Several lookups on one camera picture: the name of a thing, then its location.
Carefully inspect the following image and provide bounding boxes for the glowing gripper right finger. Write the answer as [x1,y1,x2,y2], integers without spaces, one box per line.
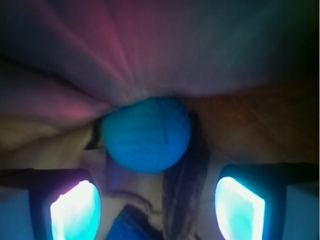
[214,163,320,240]

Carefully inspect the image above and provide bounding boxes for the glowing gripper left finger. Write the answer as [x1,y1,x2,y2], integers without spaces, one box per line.
[0,168,101,240]

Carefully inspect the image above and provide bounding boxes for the blue sponge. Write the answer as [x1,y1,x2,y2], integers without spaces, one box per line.
[106,204,164,240]

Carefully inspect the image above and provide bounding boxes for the brown paper bag bin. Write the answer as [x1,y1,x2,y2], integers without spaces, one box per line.
[0,0,320,240]

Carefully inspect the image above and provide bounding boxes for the blue ball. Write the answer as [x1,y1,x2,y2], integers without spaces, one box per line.
[101,97,192,174]

